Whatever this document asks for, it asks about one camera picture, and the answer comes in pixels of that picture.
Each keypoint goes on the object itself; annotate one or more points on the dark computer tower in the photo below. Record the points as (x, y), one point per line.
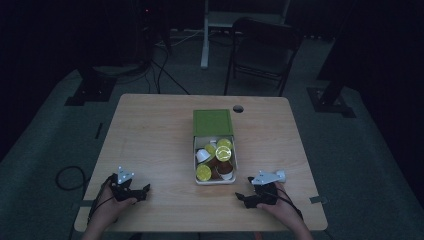
(146, 30)

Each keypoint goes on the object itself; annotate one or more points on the black stand with base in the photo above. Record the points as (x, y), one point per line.
(330, 100)

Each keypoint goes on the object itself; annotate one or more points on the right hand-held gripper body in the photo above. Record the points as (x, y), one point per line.
(265, 195)

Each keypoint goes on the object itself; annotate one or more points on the green box sleeve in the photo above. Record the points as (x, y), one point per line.
(212, 122)

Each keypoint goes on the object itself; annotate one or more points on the black stand base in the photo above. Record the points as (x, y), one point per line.
(90, 90)

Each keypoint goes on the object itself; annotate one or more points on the person's right hand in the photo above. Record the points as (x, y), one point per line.
(283, 210)

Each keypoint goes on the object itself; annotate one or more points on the pile of coffee capsules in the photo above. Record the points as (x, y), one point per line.
(223, 153)

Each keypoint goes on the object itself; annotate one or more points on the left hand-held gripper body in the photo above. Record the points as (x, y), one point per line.
(122, 193)

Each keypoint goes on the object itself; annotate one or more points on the white drawer tray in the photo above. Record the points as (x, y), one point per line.
(215, 182)

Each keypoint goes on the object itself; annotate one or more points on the white desk frame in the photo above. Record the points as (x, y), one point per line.
(205, 50)

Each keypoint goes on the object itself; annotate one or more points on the black folding chair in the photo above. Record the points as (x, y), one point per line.
(266, 36)

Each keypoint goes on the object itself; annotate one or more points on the person's left hand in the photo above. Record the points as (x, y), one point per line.
(106, 210)

